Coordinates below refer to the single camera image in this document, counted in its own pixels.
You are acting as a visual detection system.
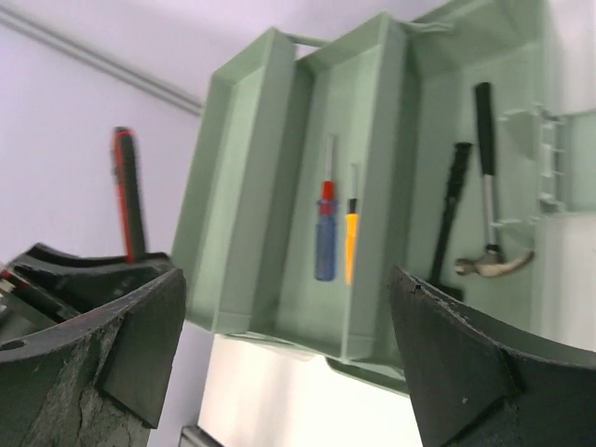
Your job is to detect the translucent green tool box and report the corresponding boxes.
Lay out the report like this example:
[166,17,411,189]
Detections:
[172,1,595,393]

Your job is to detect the red handled pliers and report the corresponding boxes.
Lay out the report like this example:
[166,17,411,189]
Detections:
[111,127,146,263]

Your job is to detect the aluminium frame rail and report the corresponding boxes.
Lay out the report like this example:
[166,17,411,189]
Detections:
[1,3,203,116]

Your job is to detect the small black mallet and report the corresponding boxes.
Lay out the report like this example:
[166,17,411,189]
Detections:
[427,142,472,301]

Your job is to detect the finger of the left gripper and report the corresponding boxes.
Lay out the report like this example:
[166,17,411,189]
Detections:
[1,244,173,326]

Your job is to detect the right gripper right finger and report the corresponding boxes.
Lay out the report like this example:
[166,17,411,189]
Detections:
[389,267,595,446]

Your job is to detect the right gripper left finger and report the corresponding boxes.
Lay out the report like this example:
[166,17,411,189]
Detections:
[1,269,186,446]

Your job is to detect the blue handled screwdriver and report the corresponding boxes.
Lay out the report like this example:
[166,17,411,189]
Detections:
[315,134,337,281]

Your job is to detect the orange handled screwdriver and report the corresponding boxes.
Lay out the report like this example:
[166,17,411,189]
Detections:
[345,163,359,286]

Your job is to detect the claw hammer black handle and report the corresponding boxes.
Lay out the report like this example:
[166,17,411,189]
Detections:
[454,82,535,278]

